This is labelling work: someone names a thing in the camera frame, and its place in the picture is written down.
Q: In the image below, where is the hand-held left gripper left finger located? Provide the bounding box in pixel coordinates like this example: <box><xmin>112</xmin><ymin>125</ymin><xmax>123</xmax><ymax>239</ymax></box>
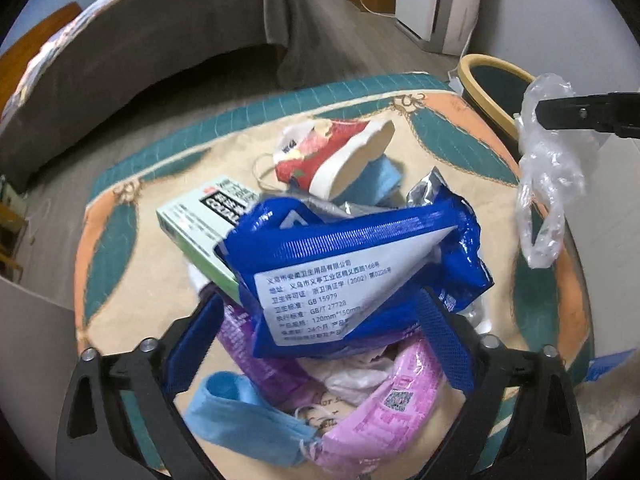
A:
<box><xmin>55</xmin><ymin>290</ymin><xmax>226</xmax><ymax>480</ymax></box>

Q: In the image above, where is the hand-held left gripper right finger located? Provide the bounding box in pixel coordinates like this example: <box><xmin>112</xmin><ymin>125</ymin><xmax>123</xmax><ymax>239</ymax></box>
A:
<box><xmin>417</xmin><ymin>286</ymin><xmax>587</xmax><ymax>480</ymax></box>

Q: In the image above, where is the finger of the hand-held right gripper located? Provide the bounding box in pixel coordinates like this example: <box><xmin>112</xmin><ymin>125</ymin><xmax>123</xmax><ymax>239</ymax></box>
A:
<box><xmin>536</xmin><ymin>91</ymin><xmax>640</xmax><ymax>117</ymax></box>
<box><xmin>539</xmin><ymin>112</ymin><xmax>640</xmax><ymax>139</ymax></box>

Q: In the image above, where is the clear plastic bag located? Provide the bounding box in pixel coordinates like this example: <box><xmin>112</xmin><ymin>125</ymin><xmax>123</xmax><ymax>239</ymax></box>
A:
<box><xmin>515</xmin><ymin>72</ymin><xmax>601</xmax><ymax>269</ymax></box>

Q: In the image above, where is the yellow-rimmed dark trash bin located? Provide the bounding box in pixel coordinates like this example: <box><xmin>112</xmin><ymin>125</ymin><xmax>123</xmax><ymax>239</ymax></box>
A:
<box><xmin>459</xmin><ymin>54</ymin><xmax>539</xmax><ymax>148</ymax></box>

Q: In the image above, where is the blue wet wipe packet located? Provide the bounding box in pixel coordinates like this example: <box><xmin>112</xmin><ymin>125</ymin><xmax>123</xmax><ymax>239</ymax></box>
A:
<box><xmin>215</xmin><ymin>195</ymin><xmax>492</xmax><ymax>361</ymax></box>

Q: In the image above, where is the purple plastic packet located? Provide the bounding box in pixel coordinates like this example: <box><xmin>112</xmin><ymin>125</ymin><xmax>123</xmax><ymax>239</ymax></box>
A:
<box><xmin>197</xmin><ymin>282</ymin><xmax>321</xmax><ymax>411</ymax></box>

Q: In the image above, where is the blue face mask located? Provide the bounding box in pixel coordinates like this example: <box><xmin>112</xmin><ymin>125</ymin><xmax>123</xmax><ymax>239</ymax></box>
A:
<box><xmin>344</xmin><ymin>155</ymin><xmax>407</xmax><ymax>207</ymax></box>
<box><xmin>185</xmin><ymin>372</ymin><xmax>326</xmax><ymax>466</ymax></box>

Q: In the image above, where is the pink plastic packet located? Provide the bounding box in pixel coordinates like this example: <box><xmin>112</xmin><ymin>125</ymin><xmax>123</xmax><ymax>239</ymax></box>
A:
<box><xmin>300</xmin><ymin>337</ymin><xmax>447</xmax><ymax>480</ymax></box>

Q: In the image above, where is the white crumpled tissue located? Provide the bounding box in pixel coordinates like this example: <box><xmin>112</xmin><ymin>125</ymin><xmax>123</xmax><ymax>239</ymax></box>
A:
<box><xmin>320</xmin><ymin>345</ymin><xmax>402</xmax><ymax>407</ymax></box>

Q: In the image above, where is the horse printed quilted mat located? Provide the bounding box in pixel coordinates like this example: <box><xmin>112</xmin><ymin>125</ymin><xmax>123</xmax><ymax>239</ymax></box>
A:
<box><xmin>75</xmin><ymin>72</ymin><xmax>597</xmax><ymax>480</ymax></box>

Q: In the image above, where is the green white cardboard box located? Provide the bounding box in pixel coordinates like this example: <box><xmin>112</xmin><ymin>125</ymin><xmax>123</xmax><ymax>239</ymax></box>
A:
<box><xmin>156</xmin><ymin>177</ymin><xmax>262</xmax><ymax>306</ymax></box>

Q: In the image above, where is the silver foil wrapper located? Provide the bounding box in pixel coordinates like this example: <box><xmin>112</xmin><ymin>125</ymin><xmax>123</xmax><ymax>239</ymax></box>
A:
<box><xmin>406</xmin><ymin>167</ymin><xmax>452</xmax><ymax>212</ymax></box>

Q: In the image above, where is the blue plastic packet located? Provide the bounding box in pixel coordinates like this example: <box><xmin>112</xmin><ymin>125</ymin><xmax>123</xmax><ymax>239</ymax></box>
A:
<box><xmin>587</xmin><ymin>350</ymin><xmax>632</xmax><ymax>384</ymax></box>

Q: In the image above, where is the white air purifier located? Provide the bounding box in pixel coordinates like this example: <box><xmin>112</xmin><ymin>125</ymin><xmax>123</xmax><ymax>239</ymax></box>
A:
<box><xmin>395</xmin><ymin>0</ymin><xmax>489</xmax><ymax>56</ymax></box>

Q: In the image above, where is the wooden nightstand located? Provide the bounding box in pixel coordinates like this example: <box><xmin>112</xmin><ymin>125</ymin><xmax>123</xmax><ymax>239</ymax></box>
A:
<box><xmin>0</xmin><ymin>175</ymin><xmax>32</xmax><ymax>282</ymax></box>

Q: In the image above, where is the red white paper carton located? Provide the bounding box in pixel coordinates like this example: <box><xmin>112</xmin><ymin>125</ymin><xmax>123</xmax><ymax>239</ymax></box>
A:
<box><xmin>274</xmin><ymin>119</ymin><xmax>396</xmax><ymax>199</ymax></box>

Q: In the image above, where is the grey covered bed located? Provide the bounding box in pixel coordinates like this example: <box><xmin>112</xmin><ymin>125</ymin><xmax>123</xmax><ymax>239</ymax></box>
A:
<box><xmin>0</xmin><ymin>0</ymin><xmax>302</xmax><ymax>192</ymax></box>

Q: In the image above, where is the light patterned bed sheet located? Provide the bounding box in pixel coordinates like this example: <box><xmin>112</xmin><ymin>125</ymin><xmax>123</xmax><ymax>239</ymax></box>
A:
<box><xmin>17</xmin><ymin>22</ymin><xmax>103</xmax><ymax>103</ymax></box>

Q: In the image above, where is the wooden headboard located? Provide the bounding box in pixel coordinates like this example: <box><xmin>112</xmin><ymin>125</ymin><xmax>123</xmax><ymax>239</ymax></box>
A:
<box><xmin>0</xmin><ymin>2</ymin><xmax>84</xmax><ymax>117</ymax></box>

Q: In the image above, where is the white floor cable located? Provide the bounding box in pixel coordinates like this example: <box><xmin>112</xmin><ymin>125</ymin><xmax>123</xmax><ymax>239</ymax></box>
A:
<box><xmin>24</xmin><ymin>199</ymin><xmax>53</xmax><ymax>247</ymax></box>

